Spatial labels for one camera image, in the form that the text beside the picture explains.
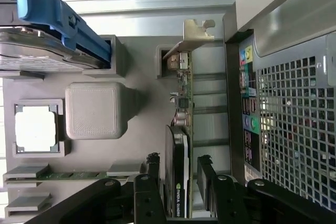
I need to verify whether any green RAM stick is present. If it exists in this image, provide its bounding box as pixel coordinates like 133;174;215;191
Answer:
4;170;110;182

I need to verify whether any grey parts rack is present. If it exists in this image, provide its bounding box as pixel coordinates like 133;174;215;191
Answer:
0;34;194;219

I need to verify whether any silver CPU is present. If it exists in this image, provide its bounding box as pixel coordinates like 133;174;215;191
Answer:
14;105;59;153

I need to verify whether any silver hard disk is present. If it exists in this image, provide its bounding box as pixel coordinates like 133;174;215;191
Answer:
0;0;106;74

